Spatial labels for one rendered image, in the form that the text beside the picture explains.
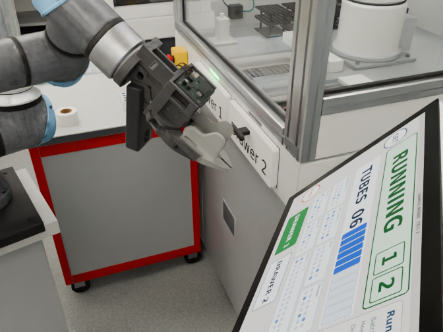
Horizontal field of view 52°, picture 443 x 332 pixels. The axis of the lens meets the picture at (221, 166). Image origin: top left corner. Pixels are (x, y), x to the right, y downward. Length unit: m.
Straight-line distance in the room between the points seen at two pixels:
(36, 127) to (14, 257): 0.33
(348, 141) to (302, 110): 0.15
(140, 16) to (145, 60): 1.52
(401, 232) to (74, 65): 0.52
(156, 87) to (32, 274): 0.78
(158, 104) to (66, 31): 0.16
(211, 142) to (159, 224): 1.20
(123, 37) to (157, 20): 1.53
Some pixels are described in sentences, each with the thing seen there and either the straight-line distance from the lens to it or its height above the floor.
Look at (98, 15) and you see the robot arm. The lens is 0.66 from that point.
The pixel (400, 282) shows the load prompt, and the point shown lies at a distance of 0.45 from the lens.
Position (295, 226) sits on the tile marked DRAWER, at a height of 1.01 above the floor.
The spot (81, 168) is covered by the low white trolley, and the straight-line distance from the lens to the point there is 1.62.
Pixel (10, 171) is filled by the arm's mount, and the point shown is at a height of 0.80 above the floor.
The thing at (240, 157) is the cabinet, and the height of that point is 0.76.
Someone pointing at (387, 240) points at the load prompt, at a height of 1.15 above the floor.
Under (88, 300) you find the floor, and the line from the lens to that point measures 2.00.
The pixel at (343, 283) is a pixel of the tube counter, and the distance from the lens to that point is 0.51.
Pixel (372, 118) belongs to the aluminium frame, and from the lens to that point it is 1.04.
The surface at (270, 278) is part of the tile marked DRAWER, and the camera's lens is 0.65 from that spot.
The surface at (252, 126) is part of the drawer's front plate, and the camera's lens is 1.15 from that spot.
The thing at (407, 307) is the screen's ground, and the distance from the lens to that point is 0.42.
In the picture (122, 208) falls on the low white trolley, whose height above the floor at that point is 0.41.
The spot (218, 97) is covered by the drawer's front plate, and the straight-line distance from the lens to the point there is 1.37.
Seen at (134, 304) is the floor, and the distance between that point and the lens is 1.94.
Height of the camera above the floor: 1.48
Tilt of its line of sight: 34 degrees down
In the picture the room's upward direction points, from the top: straight up
